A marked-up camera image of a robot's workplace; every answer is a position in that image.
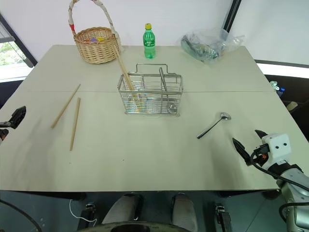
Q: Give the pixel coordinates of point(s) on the purple item in basket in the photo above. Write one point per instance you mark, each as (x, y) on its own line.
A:
(93, 39)

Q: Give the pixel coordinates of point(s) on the grey rounded robot foot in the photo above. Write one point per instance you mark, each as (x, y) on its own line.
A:
(184, 212)
(119, 210)

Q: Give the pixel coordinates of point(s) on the black window frame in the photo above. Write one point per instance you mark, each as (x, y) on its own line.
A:
(19, 41)

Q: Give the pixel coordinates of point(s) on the green soda bottle yellow cap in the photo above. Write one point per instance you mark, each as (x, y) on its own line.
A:
(149, 46)

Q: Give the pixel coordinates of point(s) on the black vertical post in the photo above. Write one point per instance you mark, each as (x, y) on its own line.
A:
(231, 14)

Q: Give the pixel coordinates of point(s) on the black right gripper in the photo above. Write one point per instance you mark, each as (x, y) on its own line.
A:
(260, 152)

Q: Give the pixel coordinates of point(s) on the small bottle blue cap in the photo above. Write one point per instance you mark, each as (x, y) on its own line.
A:
(280, 91)

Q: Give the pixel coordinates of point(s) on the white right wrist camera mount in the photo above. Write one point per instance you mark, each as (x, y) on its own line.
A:
(277, 145)

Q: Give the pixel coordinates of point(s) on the wooden chopstick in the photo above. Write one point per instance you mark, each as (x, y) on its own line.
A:
(119, 63)
(122, 63)
(75, 124)
(65, 105)

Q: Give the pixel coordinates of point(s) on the yellow item in basket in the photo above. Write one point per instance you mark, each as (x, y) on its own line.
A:
(100, 38)

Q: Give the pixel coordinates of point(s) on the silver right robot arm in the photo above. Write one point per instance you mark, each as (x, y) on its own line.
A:
(295, 191)

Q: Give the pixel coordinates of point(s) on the dark rounded robot waist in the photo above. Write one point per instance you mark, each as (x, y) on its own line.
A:
(135, 228)

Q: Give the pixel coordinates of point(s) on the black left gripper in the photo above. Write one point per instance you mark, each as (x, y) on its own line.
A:
(4, 125)

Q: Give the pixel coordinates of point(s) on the metal spoon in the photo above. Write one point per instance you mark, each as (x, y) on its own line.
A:
(162, 79)
(225, 116)

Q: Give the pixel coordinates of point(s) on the clear plastic bag with contents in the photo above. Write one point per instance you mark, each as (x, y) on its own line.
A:
(205, 48)

